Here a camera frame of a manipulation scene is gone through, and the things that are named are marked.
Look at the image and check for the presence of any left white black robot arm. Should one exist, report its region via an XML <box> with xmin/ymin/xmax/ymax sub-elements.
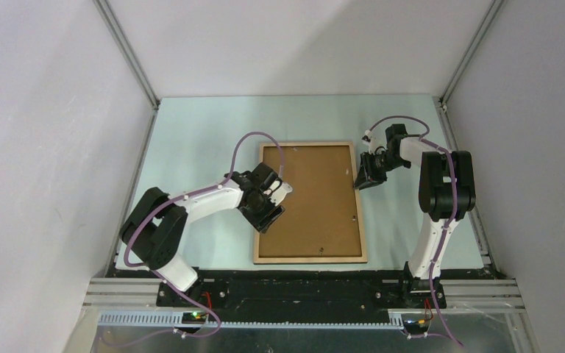
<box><xmin>119</xmin><ymin>163</ymin><xmax>293</xmax><ymax>307</ymax></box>

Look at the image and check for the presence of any purple cable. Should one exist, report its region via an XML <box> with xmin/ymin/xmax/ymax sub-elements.
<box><xmin>367</xmin><ymin>115</ymin><xmax>463</xmax><ymax>347</ymax></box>
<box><xmin>122</xmin><ymin>131</ymin><xmax>286</xmax><ymax>338</ymax></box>

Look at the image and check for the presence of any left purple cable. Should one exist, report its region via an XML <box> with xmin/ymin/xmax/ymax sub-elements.
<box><xmin>122</xmin><ymin>131</ymin><xmax>286</xmax><ymax>338</ymax></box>

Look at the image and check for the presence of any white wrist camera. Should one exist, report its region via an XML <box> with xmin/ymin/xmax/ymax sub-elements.
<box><xmin>266</xmin><ymin>179</ymin><xmax>293</xmax><ymax>205</ymax></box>
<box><xmin>361</xmin><ymin>129</ymin><xmax>380</xmax><ymax>154</ymax></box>

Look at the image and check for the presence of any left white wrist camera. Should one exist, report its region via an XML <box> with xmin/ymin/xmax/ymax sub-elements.
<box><xmin>266</xmin><ymin>179</ymin><xmax>293</xmax><ymax>205</ymax></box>

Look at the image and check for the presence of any aluminium frame rail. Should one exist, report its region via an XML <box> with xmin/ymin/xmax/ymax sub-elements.
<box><xmin>81</xmin><ymin>277</ymin><xmax>527</xmax><ymax>330</ymax></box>

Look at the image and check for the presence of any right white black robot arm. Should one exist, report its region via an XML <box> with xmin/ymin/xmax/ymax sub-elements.
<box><xmin>354</xmin><ymin>124</ymin><xmax>476</xmax><ymax>307</ymax></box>

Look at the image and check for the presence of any brown cardboard backing board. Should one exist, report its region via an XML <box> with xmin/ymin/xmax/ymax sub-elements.
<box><xmin>259</xmin><ymin>145</ymin><xmax>363</xmax><ymax>258</ymax></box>

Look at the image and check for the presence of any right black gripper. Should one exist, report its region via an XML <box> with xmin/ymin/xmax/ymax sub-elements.
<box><xmin>353</xmin><ymin>151</ymin><xmax>408</xmax><ymax>190</ymax></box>

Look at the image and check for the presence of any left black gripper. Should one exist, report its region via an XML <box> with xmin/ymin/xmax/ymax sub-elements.
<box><xmin>240</xmin><ymin>190</ymin><xmax>285</xmax><ymax>234</ymax></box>

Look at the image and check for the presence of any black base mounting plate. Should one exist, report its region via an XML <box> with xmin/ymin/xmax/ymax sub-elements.
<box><xmin>158</xmin><ymin>265</ymin><xmax>447</xmax><ymax>323</ymax></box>

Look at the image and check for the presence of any black picture frame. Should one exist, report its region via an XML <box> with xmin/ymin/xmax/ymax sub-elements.
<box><xmin>253</xmin><ymin>141</ymin><xmax>369</xmax><ymax>265</ymax></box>

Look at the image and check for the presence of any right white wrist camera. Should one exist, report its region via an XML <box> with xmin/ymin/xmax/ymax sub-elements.
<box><xmin>361</xmin><ymin>129</ymin><xmax>380</xmax><ymax>154</ymax></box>

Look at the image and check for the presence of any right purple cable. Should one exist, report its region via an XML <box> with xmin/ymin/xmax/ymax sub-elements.
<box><xmin>367</xmin><ymin>115</ymin><xmax>463</xmax><ymax>347</ymax></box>

